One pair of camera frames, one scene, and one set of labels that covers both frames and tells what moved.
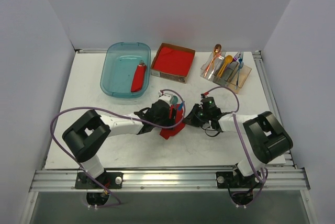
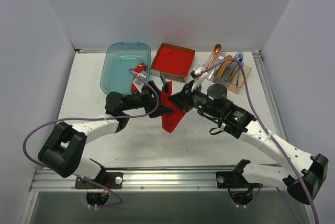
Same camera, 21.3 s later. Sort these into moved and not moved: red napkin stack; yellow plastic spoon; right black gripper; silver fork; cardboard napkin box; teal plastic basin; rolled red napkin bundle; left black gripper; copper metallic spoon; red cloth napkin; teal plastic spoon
Moved: teal plastic spoon; right black gripper; red cloth napkin; left black gripper
Not moved: cardboard napkin box; copper metallic spoon; rolled red napkin bundle; red napkin stack; silver fork; yellow plastic spoon; teal plastic basin
